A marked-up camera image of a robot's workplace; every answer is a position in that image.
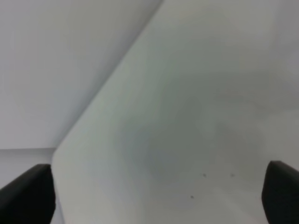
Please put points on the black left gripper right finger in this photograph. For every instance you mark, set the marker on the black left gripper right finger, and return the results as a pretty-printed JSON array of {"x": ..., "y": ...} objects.
[{"x": 280, "y": 193}]

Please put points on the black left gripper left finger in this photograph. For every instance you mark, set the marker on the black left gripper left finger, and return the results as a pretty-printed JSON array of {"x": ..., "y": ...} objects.
[{"x": 30, "y": 198}]

